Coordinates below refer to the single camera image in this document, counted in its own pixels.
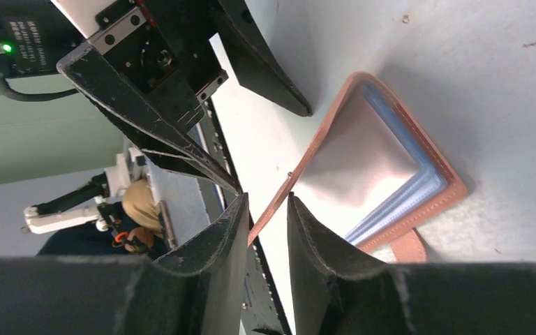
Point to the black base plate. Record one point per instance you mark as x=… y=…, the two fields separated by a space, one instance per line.
x=261 y=310

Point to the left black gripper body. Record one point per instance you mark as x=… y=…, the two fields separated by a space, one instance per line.
x=177 y=86

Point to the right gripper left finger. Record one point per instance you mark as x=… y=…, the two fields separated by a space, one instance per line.
x=197 y=288

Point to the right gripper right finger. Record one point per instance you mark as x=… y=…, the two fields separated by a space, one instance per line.
x=338 y=289

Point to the brown leather card holder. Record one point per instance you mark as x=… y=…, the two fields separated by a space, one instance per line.
x=371 y=162

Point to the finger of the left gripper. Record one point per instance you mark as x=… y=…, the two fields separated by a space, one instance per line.
x=162 y=141
x=252 y=61

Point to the person in background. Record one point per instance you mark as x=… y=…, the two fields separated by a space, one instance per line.
x=135 y=229

